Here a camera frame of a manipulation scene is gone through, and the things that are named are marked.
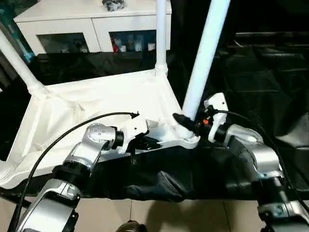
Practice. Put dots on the white upturned plastic table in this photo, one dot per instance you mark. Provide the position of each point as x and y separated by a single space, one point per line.
84 96

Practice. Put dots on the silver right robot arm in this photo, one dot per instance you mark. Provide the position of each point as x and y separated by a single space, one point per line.
253 154

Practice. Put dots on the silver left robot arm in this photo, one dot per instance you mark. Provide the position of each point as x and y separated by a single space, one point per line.
89 149

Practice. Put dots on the black glossy mat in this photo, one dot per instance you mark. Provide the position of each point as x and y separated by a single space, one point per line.
169 174

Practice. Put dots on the black left robot foot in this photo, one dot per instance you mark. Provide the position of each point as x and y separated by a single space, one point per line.
130 226

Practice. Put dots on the black glossy tv stand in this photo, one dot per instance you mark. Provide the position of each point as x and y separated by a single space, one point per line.
272 38

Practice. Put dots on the white glass-door cabinet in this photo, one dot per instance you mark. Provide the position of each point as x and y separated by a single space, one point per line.
84 21

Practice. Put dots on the grey curtain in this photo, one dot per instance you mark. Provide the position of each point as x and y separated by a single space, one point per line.
12 53

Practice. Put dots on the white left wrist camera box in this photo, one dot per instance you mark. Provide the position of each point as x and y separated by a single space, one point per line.
132 128

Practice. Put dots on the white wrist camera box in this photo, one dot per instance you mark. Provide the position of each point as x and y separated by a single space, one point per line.
218 106
132 128

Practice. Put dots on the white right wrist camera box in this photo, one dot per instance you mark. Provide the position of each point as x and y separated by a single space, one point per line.
218 106

